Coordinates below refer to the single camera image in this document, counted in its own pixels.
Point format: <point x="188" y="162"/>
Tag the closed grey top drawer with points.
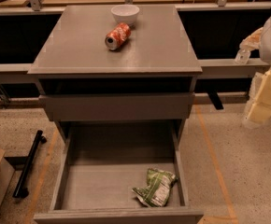
<point x="117" y="107"/>

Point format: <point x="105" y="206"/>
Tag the white bowl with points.
<point x="125" y="13"/>

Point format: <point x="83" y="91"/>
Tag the open grey middle drawer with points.
<point x="100" y="165"/>

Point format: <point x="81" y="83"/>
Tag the black metal bar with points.
<point x="21" y="191"/>

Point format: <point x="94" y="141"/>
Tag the clear plastic bottle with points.
<point x="242" y="56"/>

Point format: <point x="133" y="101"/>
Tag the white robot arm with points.
<point x="265" y="56"/>

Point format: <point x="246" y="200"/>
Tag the crushed orange soda can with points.
<point x="115" y="38"/>

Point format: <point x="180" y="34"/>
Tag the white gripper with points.
<point x="260" y="110"/>

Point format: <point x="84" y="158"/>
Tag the grey drawer cabinet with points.
<point x="93" y="69"/>

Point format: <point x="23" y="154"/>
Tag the grey metal rail shelf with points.
<point x="17" y="73"/>

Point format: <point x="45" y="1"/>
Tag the green jalapeno chip bag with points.
<point x="158" y="189"/>

